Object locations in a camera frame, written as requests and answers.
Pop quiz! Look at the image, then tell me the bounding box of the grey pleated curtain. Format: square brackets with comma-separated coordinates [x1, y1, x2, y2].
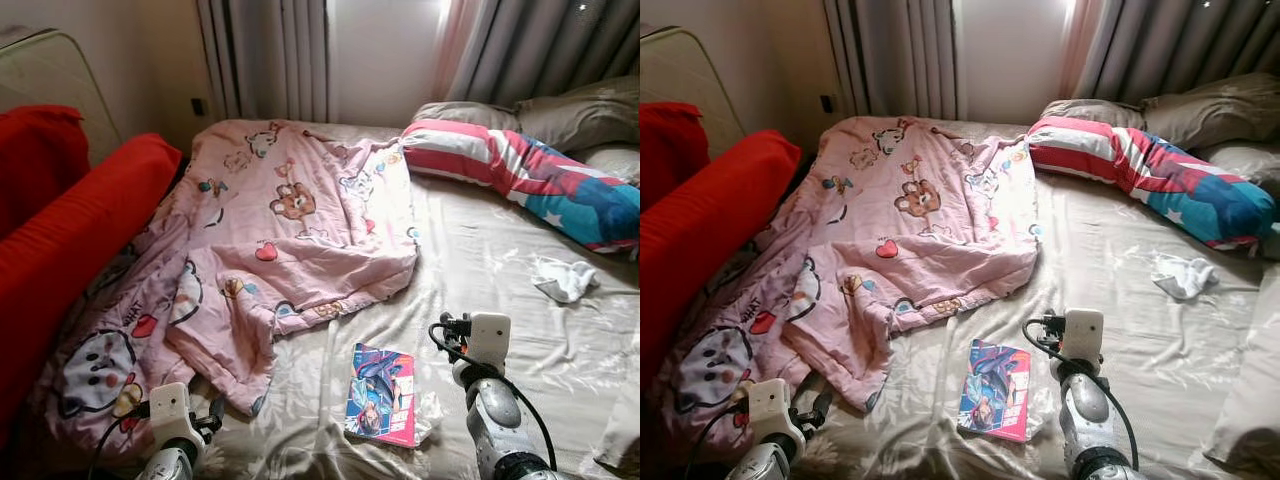
[823, 0, 963, 123]
[197, 0, 331, 123]

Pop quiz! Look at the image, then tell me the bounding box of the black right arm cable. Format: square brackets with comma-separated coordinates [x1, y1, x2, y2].
[428, 318, 558, 471]
[1022, 318, 1141, 471]

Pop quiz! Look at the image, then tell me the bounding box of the flat beige pillow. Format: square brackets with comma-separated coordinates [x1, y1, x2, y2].
[413, 100, 521, 133]
[1040, 98, 1149, 131]

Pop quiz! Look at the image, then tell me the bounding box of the colourful comic book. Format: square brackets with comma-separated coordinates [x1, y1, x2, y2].
[957, 338, 1033, 443]
[344, 343, 417, 448]

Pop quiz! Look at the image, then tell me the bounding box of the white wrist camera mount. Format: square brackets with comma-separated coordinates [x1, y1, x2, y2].
[466, 312, 513, 369]
[1062, 309, 1105, 366]
[148, 382, 193, 448]
[748, 378, 793, 448]

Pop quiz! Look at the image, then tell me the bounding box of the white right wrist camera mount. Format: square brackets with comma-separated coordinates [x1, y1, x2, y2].
[1062, 309, 1105, 366]
[466, 312, 513, 369]

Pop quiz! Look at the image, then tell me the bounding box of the plump beige pillow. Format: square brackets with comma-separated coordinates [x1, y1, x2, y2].
[515, 75, 640, 153]
[1142, 72, 1280, 151]

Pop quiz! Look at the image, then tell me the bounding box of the crumpled white cloth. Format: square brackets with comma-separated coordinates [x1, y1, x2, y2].
[1152, 255, 1219, 301]
[532, 257, 601, 304]

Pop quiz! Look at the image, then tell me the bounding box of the pink cartoon print blanket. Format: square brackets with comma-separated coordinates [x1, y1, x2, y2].
[35, 118, 421, 451]
[655, 115, 1041, 446]

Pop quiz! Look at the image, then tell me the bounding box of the beige bed sheet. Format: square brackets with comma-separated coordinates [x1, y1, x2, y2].
[660, 118, 1280, 480]
[30, 120, 640, 480]

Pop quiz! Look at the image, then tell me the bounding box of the red white blue bolster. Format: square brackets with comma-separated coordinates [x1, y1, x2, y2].
[400, 118, 640, 253]
[1027, 115, 1278, 251]

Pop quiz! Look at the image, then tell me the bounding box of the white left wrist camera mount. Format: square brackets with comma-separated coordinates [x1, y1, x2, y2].
[148, 382, 193, 448]
[748, 378, 793, 448]

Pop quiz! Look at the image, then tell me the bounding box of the large red foam cushion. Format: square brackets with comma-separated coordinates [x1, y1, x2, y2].
[640, 130, 803, 401]
[0, 133, 184, 431]

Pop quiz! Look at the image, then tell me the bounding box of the white quilted mattress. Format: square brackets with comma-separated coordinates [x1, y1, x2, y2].
[0, 28, 123, 166]
[640, 25, 746, 151]

